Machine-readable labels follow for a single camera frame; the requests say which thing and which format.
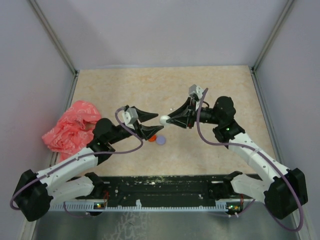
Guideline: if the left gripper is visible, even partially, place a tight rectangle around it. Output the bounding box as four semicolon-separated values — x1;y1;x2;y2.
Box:
108;106;164;145

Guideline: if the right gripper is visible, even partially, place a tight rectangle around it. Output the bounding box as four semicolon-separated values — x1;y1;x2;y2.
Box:
167;97;222;129

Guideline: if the orange charging case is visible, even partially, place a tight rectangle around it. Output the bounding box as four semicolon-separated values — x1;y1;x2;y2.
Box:
148;135;157;142

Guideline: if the white charging case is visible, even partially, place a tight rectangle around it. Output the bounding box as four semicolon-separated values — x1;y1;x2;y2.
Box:
159;115;171;126

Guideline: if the purple charging case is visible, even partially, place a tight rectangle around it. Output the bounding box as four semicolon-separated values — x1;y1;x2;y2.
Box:
155;135;167;146

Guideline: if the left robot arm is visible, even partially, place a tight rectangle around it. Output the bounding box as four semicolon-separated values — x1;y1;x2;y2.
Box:
9;105;164;222

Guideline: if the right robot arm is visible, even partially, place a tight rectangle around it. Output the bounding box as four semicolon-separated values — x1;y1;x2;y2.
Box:
160;96;308;220

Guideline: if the pink plastic bag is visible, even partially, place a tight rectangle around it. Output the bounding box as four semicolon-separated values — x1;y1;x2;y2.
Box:
42;100;102;162

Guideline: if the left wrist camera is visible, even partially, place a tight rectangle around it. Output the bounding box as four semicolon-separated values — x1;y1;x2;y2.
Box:
122;107;139;129

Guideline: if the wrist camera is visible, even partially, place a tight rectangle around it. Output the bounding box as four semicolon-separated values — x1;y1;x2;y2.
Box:
122;107;139;129
188;84;204;102

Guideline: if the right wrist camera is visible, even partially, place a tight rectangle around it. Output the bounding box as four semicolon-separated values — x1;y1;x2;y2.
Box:
188;84;204;102

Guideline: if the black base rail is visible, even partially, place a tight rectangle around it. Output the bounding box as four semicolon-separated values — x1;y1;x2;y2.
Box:
74;171;251;208

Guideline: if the grey cable duct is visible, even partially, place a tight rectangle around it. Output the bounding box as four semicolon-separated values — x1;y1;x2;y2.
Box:
49;198;241;213

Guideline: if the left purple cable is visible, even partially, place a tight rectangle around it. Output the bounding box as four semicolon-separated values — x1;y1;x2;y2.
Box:
9;106;145;220

